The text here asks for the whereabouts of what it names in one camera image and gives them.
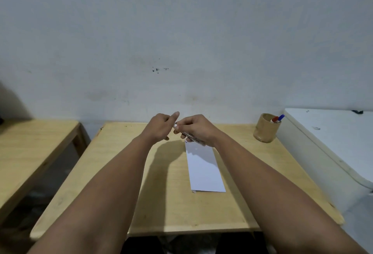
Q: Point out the light wooden side table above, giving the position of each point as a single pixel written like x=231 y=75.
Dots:
x=27 y=157

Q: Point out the small black object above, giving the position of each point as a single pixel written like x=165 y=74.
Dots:
x=357 y=112

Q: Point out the person's left thumb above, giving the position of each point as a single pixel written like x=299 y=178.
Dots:
x=174 y=116

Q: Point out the bamboo pen holder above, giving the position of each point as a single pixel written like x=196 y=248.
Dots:
x=265 y=128

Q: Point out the silver pen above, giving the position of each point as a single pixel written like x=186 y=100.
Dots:
x=190 y=136

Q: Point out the person's right forearm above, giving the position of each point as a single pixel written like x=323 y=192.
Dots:
x=279 y=198

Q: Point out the folded white paper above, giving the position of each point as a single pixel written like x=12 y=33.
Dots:
x=205 y=167

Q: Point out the person's right hand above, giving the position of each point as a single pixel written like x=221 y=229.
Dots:
x=196 y=129

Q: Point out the person's left forearm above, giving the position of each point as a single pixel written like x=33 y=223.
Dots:
x=102 y=201

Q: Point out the person's left hand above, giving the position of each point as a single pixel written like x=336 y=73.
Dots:
x=157 y=127

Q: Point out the white chest appliance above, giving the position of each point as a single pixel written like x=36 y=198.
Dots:
x=329 y=151

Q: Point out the person's right fingers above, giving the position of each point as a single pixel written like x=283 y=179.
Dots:
x=182 y=128

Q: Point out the red-capped pen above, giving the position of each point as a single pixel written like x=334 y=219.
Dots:
x=274 y=120

